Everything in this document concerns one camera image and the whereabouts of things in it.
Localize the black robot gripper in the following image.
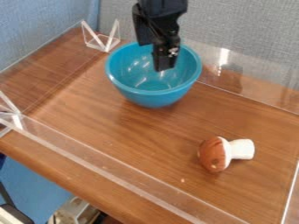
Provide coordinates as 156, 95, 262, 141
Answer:
132, 0, 188, 72

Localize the brown and white toy mushroom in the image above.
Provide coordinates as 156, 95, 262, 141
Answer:
197, 136, 254, 172

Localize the blue plastic bowl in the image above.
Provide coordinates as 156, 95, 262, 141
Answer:
105, 42, 202, 108

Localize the clear acrylic back barrier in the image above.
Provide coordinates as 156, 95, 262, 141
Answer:
185, 39, 299, 115

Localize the clear acrylic barrier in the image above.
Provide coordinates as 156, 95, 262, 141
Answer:
185, 39, 299, 115
2, 115, 248, 224

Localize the clear acrylic front barrier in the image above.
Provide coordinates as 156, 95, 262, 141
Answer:
2, 115, 248, 224

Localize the white box under table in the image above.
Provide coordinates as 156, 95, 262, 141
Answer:
46, 196, 100, 224

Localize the clear acrylic corner bracket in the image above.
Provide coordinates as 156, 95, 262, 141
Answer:
79, 20, 120, 53

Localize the clear acrylic left bracket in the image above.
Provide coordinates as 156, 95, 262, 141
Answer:
0, 91, 23, 138

